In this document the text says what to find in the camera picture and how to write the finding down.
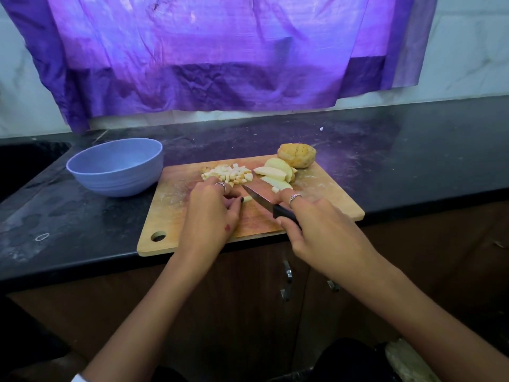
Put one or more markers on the pile of diced potato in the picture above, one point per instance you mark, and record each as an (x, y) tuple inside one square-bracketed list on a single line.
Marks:
[(228, 172)]

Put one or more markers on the blue bowl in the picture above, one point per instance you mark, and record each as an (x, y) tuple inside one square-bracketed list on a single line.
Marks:
[(115, 167)]

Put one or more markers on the person's dark trousers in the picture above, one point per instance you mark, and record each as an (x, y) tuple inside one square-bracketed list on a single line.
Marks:
[(350, 362)]

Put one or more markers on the person's right hand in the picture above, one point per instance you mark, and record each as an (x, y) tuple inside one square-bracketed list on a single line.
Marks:
[(330, 234)]

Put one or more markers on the purple cloth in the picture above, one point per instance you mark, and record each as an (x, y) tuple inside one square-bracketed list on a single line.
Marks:
[(223, 51)]

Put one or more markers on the person's left hand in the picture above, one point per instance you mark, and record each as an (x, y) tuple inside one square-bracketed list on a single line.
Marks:
[(208, 222)]

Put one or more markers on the plastic bags on floor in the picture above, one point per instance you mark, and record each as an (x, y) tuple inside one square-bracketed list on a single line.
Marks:
[(410, 362)]

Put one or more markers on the dark sink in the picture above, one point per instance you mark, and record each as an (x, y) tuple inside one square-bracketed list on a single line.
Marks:
[(28, 167)]

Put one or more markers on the person's right forearm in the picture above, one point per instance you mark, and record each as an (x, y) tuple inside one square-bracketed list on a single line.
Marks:
[(429, 330)]

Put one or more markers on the potato slice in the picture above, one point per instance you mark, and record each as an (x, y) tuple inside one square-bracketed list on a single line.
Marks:
[(269, 172), (281, 168), (274, 184)]

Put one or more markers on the white rubber band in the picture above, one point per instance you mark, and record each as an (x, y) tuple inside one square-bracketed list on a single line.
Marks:
[(36, 237)]

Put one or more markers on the person's left forearm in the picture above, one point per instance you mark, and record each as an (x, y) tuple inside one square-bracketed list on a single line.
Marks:
[(135, 326)]

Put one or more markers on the wooden cutting board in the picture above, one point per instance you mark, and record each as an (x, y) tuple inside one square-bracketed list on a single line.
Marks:
[(175, 218)]

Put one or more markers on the rounded potato end piece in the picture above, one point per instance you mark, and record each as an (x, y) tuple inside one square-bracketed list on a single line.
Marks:
[(297, 155)]

